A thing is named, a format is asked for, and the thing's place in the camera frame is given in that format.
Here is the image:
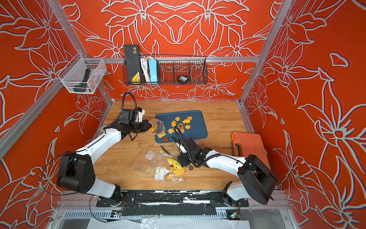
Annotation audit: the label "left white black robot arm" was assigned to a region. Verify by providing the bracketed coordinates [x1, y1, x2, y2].
[57, 92, 152, 205]

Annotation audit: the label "dark green tool handle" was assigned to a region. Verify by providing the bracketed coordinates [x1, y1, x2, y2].
[73, 68, 91, 93]

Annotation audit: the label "teal plastic tray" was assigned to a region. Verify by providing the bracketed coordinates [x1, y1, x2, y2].
[155, 110, 208, 144]

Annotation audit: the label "clear acrylic wall bin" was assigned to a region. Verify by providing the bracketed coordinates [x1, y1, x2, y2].
[57, 53, 107, 94]

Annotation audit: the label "white coiled cable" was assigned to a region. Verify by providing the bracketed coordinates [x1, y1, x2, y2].
[140, 56, 152, 84]

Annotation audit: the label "yellow square cookie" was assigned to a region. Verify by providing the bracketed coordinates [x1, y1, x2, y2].
[157, 132, 166, 139]

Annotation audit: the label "orange plastic tool case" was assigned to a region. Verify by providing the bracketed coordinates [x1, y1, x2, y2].
[231, 132, 271, 169]

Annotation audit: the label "small black round device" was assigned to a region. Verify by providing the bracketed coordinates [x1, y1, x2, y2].
[177, 75, 189, 85]

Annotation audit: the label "brown star cookie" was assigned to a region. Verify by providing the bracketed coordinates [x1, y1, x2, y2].
[162, 136, 169, 143]

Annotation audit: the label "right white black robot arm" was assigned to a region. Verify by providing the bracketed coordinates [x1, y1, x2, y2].
[173, 127, 278, 205]

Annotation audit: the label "black box yellow label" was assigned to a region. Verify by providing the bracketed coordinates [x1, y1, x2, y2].
[124, 45, 142, 85]

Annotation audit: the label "brown heart ring cookie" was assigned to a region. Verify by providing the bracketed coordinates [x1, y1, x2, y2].
[177, 123, 185, 129]

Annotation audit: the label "metal kitchen tongs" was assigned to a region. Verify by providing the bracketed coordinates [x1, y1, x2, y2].
[161, 146, 181, 160]

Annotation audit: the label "black wire wall basket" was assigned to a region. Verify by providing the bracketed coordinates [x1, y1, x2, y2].
[122, 55, 208, 86]

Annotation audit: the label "black mounting base rail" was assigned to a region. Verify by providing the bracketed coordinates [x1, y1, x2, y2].
[96, 190, 249, 209]

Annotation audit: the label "clear bag yellow dog print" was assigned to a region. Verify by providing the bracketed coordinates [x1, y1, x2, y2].
[149, 118, 165, 135]

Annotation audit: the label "light blue box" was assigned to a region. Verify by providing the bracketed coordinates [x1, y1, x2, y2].
[148, 59, 158, 85]

